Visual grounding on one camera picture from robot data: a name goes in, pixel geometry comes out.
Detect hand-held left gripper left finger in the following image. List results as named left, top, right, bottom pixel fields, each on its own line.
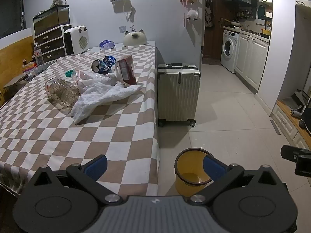
left=30, top=154, right=122, bottom=206

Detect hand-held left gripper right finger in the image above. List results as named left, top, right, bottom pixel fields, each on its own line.
left=190, top=155, right=287, bottom=204

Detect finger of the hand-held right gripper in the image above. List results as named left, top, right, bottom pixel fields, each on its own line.
left=280, top=145, right=311, bottom=162

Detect yellow trash bin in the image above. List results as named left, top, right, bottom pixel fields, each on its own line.
left=174, top=148, right=216, bottom=196

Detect white plastic bag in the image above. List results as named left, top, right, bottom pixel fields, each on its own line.
left=70, top=64, right=142, bottom=125

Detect clear plastic bottle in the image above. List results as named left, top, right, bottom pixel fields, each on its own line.
left=44, top=78, right=80, bottom=108

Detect crushed blue soda can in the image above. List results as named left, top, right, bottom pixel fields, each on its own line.
left=92, top=56, right=117, bottom=74

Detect low cabinet with wooden top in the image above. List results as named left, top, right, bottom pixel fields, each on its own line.
left=270, top=99, right=311, bottom=151

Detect cream ribbed suitcase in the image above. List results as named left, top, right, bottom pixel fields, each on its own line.
left=157, top=63, right=202, bottom=127

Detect white kitchen base cabinets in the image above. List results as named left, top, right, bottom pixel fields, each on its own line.
left=234, top=31, right=270, bottom=94

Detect red carton box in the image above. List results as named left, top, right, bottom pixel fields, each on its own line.
left=118, top=55, right=137, bottom=86

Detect white washing machine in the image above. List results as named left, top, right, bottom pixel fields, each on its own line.
left=221, top=30, right=240, bottom=73

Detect blue tissue pack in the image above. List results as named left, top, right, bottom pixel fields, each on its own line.
left=99, top=39, right=115, bottom=50

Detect upright water bottle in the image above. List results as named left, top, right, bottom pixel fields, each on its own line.
left=33, top=42, right=44, bottom=66

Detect brown wooden door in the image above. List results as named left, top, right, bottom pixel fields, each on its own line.
left=203, top=0, right=230, bottom=65

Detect white fan heater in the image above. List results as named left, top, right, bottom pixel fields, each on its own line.
left=63, top=25, right=89, bottom=56

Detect white drawer unit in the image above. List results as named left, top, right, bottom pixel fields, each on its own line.
left=33, top=24, right=73, bottom=65

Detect white cat-shaped lamp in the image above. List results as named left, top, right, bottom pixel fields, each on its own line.
left=123, top=29, right=147, bottom=47

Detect hanging apron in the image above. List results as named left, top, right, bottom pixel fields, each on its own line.
left=205, top=0, right=215, bottom=28

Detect glass fish tank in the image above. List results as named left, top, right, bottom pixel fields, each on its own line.
left=33, top=5, right=70, bottom=36

